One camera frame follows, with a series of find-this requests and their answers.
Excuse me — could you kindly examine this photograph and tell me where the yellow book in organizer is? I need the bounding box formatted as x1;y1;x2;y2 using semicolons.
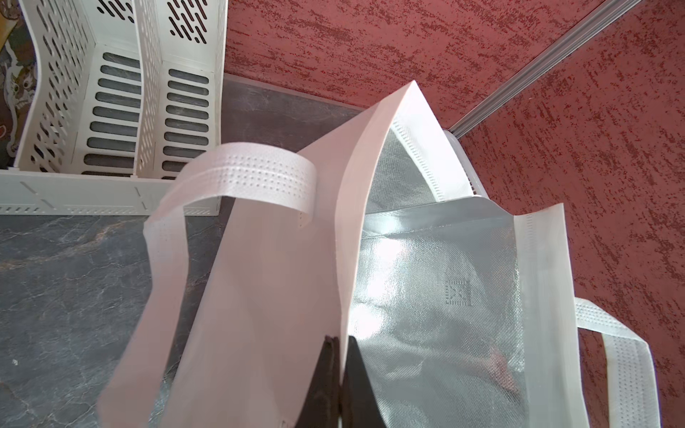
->
1;0;37;169

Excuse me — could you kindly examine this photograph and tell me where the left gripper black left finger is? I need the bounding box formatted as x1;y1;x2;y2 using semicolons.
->
295;336;341;428

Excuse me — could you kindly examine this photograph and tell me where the white perforated plastic basket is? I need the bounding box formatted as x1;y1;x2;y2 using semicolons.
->
444;130;489;199

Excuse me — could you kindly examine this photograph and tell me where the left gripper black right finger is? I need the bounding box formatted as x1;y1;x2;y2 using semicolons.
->
340;336;386;428

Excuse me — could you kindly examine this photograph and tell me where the right aluminium corner post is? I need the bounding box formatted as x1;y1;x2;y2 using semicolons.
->
450;0;640;138

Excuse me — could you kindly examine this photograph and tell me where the white desktop file organizer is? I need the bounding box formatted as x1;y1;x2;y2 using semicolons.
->
1;0;228;216

